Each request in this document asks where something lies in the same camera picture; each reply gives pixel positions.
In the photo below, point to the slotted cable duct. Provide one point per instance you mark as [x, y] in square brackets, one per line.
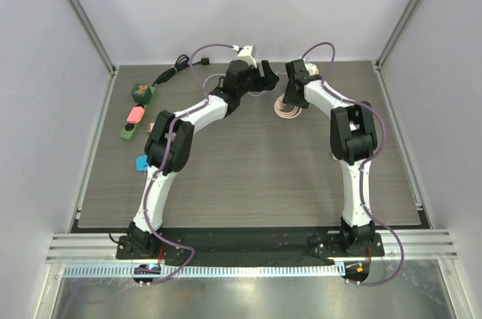
[150, 270]

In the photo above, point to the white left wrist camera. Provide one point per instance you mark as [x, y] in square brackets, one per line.
[246, 54]

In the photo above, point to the blue plug adapter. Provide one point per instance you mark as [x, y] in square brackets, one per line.
[141, 163]

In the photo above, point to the right aluminium frame post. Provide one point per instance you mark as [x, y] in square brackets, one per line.
[406, 16]

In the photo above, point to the aluminium frame post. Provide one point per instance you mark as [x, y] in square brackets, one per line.
[94, 38]
[406, 16]

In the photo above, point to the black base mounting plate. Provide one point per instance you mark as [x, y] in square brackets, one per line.
[248, 247]

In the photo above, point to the orange cube socket adapter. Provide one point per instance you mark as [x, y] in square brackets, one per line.
[312, 69]

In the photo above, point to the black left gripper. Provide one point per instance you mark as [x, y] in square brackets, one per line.
[269, 80]

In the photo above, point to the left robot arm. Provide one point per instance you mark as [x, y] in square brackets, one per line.
[169, 146]

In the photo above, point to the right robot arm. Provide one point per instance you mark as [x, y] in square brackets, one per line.
[352, 139]

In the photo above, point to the green power strip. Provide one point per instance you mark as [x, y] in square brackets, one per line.
[129, 131]

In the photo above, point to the aluminium front rail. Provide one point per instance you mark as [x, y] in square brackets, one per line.
[418, 244]

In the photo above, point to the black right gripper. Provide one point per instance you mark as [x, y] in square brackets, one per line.
[294, 80]

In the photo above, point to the left aluminium frame post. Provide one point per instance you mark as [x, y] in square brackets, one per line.
[94, 38]

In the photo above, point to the dark green cube adapter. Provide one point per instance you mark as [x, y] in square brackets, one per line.
[141, 94]

